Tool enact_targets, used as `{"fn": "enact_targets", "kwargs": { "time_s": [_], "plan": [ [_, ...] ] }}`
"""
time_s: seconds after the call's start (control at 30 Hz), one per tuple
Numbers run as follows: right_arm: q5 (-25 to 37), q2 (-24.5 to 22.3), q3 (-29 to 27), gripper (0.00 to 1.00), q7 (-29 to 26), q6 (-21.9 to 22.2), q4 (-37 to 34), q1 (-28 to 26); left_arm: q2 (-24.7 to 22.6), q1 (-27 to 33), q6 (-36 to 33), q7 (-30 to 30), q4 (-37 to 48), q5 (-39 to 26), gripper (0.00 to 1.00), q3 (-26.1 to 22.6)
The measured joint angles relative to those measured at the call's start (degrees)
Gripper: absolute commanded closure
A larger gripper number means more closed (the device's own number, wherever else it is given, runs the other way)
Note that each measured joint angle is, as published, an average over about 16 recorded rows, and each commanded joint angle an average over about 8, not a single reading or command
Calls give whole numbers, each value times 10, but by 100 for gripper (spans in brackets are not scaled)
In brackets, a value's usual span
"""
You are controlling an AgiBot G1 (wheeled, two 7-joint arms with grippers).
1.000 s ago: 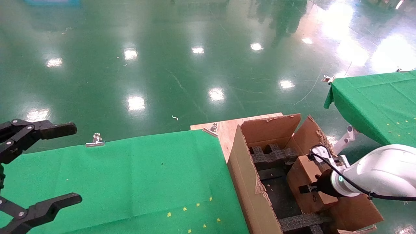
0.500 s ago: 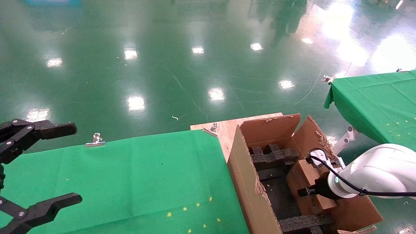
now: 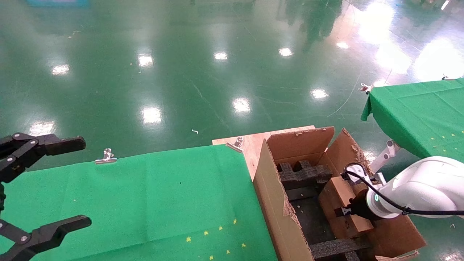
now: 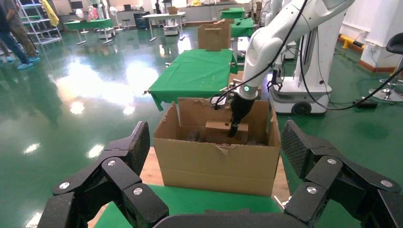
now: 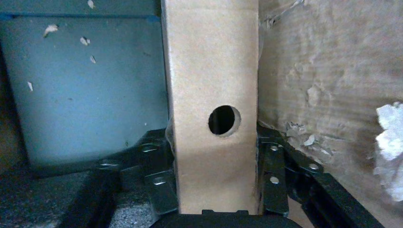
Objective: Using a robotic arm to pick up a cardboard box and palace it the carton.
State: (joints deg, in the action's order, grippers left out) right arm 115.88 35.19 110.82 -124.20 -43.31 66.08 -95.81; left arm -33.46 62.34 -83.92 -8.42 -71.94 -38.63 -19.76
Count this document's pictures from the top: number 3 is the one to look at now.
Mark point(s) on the silver metal binder clip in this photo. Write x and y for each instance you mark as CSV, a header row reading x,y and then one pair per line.
x,y
106,158
445,77
366,87
235,145

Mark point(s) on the black foam cross insert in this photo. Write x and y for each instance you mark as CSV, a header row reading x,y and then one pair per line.
x,y
301,175

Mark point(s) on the large green table cloth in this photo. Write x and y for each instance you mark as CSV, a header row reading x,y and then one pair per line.
x,y
145,195

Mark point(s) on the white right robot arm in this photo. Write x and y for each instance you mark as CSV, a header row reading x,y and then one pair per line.
x,y
427,185

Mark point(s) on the large open cardboard carton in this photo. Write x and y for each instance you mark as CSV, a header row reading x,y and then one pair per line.
x,y
275,203

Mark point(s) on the small brown cardboard box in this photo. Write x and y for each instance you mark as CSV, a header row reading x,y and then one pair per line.
x,y
340,195

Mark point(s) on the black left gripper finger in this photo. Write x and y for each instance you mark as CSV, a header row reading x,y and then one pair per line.
x,y
47,235
43,145

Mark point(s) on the light plywood board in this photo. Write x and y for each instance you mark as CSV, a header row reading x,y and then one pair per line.
x,y
250,148

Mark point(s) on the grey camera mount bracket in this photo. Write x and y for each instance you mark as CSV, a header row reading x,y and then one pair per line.
x,y
377,179

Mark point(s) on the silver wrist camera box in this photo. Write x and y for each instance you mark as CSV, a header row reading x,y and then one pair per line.
x,y
357,169

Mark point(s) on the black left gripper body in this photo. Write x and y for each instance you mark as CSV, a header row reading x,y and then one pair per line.
x,y
1,197

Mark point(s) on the white metal table leg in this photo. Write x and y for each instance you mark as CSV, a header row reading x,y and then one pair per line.
x,y
384,157

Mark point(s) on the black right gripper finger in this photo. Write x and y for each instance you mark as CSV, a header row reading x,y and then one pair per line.
x,y
343,211

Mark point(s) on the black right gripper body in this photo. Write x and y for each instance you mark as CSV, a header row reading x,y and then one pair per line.
x,y
360,206

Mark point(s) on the small green table cloth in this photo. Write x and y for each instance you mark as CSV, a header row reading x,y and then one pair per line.
x,y
417,112

